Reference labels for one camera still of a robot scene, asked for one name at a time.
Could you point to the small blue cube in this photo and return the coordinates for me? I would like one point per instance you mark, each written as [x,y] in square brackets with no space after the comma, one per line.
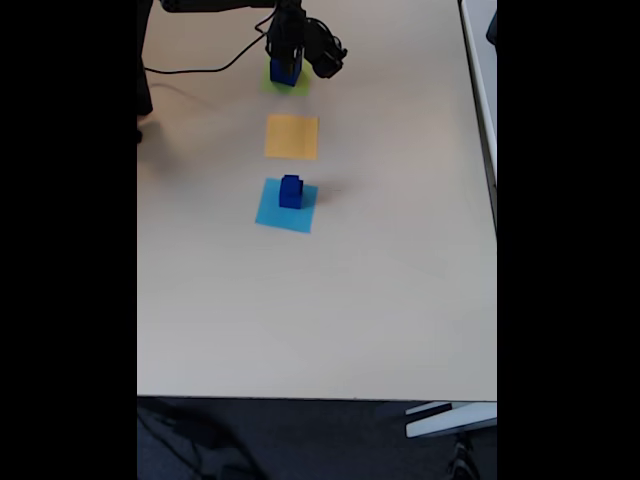
[291,186]

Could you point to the light blue paper square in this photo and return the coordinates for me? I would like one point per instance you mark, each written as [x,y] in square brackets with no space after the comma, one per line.
[270,217]

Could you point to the dark blue chair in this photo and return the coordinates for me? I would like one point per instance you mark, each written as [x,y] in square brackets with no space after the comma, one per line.
[493,27]

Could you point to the medium blue cube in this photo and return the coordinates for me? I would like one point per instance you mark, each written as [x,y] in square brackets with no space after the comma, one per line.
[290,201]

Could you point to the black camera box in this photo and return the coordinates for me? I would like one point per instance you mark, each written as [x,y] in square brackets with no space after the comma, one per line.
[325,50]

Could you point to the white table leg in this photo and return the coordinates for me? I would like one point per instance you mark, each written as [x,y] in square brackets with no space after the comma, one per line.
[450,422]

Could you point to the orange paper square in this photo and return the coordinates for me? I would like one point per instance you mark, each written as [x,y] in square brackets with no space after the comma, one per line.
[291,137]

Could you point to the large blue cube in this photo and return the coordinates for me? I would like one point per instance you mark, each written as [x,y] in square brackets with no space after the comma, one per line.
[287,78]

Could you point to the green paper square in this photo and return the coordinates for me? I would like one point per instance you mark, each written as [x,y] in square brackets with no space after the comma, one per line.
[287,90]

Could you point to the white neighbouring table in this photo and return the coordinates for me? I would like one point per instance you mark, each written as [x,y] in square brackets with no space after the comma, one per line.
[482,75]

